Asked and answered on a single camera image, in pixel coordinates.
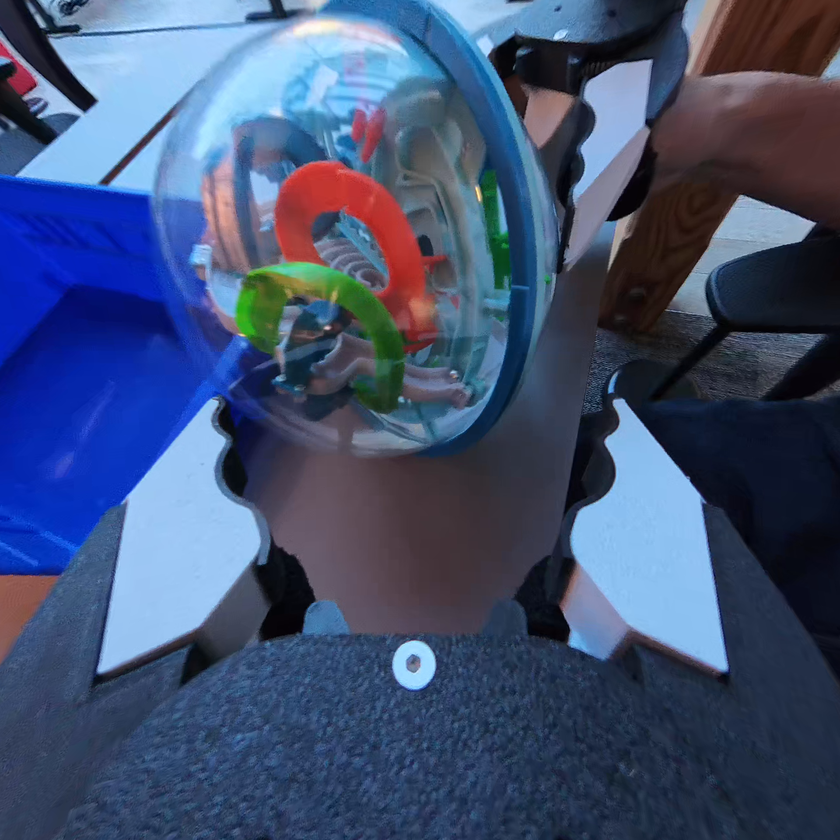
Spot large blue plastic bin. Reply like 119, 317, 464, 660
0, 176, 217, 577

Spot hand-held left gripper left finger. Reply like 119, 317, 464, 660
96, 397, 277, 677

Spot clear plastic maze ball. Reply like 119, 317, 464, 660
151, 0, 562, 460

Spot wooden post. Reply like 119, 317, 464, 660
598, 0, 840, 334

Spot person's right hand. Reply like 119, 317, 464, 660
648, 71, 756, 198

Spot person's right forearm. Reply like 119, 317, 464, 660
742, 69, 840, 231

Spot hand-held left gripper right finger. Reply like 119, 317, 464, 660
545, 394, 731, 677

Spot red object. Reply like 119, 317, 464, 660
0, 39, 35, 94

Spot black padded chair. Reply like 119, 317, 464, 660
656, 223, 840, 403

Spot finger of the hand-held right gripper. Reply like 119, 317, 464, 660
554, 60, 657, 273
521, 84, 572, 153

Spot black folding chair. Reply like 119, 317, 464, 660
0, 0, 97, 144

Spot person's dark trousers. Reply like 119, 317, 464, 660
607, 360, 840, 657

